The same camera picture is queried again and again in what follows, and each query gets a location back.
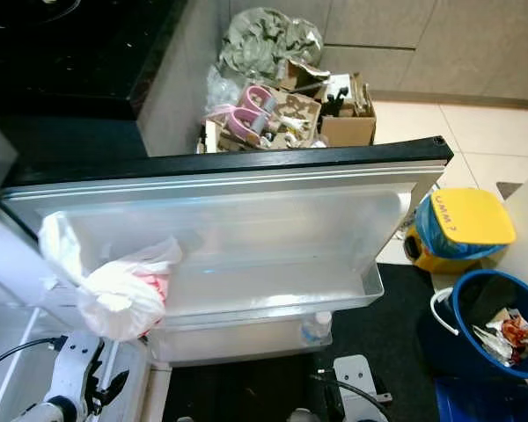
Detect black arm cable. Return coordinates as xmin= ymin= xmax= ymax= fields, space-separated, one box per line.
xmin=308 ymin=374 xmax=395 ymax=414
xmin=0 ymin=337 xmax=67 ymax=361

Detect yellow bin with blue liner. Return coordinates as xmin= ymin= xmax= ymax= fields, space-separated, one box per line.
xmin=403 ymin=186 xmax=517 ymax=275

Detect open cardboard tray box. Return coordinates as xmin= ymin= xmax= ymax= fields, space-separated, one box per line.
xmin=216 ymin=79 xmax=325 ymax=150

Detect grey counter cabinet black top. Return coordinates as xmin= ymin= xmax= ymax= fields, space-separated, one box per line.
xmin=0 ymin=0 xmax=234 ymax=159

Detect narrow clear door shelf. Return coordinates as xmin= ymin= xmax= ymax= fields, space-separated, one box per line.
xmin=145 ymin=312 xmax=335 ymax=366

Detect white knotted plastic bag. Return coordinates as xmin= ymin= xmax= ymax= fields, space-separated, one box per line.
xmin=38 ymin=211 xmax=184 ymax=342

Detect blue plastic bucket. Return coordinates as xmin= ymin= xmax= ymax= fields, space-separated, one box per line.
xmin=429 ymin=268 xmax=528 ymax=381

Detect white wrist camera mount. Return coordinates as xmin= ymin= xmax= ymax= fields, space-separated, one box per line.
xmin=51 ymin=331 xmax=104 ymax=412
xmin=332 ymin=354 xmax=381 ymax=422

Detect beige kitchen drawer cabinet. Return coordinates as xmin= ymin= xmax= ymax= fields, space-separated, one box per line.
xmin=326 ymin=0 xmax=528 ymax=105

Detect small brown cardboard box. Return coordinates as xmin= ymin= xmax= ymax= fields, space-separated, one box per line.
xmin=319 ymin=69 xmax=379 ymax=148

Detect black tool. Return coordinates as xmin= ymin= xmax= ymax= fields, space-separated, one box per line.
xmin=326 ymin=77 xmax=357 ymax=111

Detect wide clear door shelf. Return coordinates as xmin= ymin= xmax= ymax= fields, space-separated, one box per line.
xmin=35 ymin=185 xmax=385 ymax=328

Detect pink slipper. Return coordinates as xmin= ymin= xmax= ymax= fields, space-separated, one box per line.
xmin=239 ymin=84 xmax=278 ymax=117
xmin=227 ymin=105 xmax=272 ymax=140

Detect silver robot right leg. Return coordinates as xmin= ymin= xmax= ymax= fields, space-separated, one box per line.
xmin=277 ymin=407 xmax=326 ymax=422

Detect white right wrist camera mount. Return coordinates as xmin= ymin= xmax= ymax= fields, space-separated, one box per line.
xmin=332 ymin=354 xmax=381 ymax=422

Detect crumpled snack wrappers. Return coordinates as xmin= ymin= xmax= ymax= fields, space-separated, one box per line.
xmin=480 ymin=308 xmax=528 ymax=368

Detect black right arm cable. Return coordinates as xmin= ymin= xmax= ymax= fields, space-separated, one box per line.
xmin=308 ymin=374 xmax=395 ymax=414

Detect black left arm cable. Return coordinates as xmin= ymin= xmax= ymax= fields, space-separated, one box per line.
xmin=0 ymin=337 xmax=67 ymax=361

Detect grey steel fridge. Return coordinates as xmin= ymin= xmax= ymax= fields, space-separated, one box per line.
xmin=0 ymin=110 xmax=168 ymax=422

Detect crumpled grey-green plastic bag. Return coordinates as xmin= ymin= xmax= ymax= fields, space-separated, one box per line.
xmin=218 ymin=7 xmax=326 ymax=80

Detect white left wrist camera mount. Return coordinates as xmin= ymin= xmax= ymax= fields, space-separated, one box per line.
xmin=51 ymin=331 xmax=104 ymax=412

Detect blue plastic dustpan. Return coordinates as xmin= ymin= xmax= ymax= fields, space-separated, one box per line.
xmin=433 ymin=378 xmax=528 ymax=422

